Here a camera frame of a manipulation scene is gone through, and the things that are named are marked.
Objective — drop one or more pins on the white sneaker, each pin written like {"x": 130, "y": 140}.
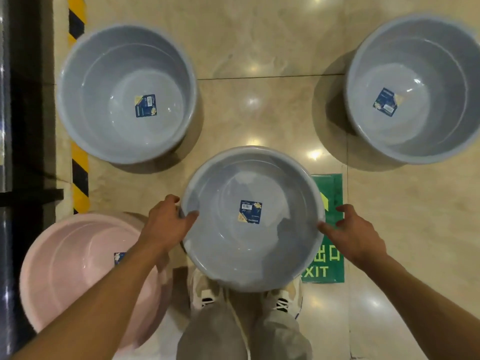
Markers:
{"x": 202, "y": 290}
{"x": 281, "y": 301}

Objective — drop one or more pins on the grey plastic basin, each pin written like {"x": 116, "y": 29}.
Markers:
{"x": 442, "y": 52}
{"x": 97, "y": 71}
{"x": 232, "y": 258}

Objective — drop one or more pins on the pink plastic basin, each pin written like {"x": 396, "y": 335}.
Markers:
{"x": 67, "y": 258}

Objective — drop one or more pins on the green floor exit sign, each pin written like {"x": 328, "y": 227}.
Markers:
{"x": 333, "y": 191}

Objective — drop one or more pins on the person's right hand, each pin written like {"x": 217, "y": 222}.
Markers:
{"x": 358, "y": 241}

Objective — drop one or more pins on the person's left forearm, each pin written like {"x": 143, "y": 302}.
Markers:
{"x": 93, "y": 314}

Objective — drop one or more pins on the person's right forearm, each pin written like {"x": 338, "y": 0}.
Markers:
{"x": 431, "y": 318}

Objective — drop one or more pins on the grey trousers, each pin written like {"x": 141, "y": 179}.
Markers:
{"x": 210, "y": 337}

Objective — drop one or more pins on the yellow black hazard tape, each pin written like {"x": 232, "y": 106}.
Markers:
{"x": 80, "y": 198}

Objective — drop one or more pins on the person's left hand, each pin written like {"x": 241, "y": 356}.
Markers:
{"x": 165, "y": 228}

